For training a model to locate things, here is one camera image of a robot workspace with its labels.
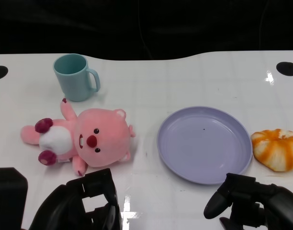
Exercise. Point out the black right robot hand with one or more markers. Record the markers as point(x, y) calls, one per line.
point(268, 203)

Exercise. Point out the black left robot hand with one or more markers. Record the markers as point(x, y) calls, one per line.
point(65, 206)

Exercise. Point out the pink plush beaver doll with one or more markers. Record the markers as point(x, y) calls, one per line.
point(103, 139)

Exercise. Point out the lavender plastic plate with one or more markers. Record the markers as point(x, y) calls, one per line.
point(204, 146)

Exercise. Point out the orange white striped bun toy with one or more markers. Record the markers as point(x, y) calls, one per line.
point(275, 151)

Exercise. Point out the light blue plastic mug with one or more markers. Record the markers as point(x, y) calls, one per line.
point(72, 83)

